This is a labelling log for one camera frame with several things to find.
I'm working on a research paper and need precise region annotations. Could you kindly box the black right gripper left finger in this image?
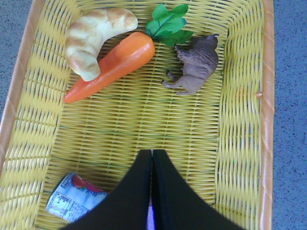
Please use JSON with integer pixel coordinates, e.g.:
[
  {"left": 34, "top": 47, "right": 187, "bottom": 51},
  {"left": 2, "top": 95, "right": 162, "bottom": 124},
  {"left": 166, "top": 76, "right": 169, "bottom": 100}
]
[{"left": 62, "top": 150, "right": 153, "bottom": 230}]

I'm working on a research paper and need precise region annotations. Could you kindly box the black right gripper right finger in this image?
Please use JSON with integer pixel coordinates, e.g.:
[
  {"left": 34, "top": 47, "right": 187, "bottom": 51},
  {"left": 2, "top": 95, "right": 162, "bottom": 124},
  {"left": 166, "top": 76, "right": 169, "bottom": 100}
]
[{"left": 152, "top": 149, "right": 242, "bottom": 230}]

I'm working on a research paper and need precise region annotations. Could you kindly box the small printed can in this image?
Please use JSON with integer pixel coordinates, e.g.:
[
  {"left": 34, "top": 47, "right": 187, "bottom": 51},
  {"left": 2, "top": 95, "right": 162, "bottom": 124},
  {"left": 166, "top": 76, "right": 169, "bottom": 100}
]
[{"left": 46, "top": 172, "right": 108, "bottom": 222}]

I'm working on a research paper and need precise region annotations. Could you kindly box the yellow woven basket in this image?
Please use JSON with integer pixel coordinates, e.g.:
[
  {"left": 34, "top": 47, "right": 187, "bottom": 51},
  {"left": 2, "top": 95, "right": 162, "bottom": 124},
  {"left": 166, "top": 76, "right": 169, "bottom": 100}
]
[{"left": 0, "top": 0, "right": 275, "bottom": 230}]

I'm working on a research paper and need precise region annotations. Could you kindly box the brown toy bison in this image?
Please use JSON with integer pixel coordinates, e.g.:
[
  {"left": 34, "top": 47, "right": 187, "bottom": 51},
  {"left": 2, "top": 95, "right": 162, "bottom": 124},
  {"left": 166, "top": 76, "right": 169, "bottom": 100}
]
[{"left": 162, "top": 34, "right": 219, "bottom": 95}]

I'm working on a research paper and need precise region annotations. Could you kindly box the orange toy carrot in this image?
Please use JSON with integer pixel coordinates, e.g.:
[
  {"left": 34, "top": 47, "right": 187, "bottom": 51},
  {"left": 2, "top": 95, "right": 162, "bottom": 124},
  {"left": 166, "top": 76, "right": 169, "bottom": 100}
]
[{"left": 63, "top": 4, "right": 193, "bottom": 103}]

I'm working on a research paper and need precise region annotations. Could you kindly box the toy croissant bread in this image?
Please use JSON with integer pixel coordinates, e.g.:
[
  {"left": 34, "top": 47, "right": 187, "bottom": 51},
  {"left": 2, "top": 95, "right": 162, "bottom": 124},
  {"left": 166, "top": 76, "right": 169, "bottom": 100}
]
[{"left": 64, "top": 8, "right": 138, "bottom": 82}]

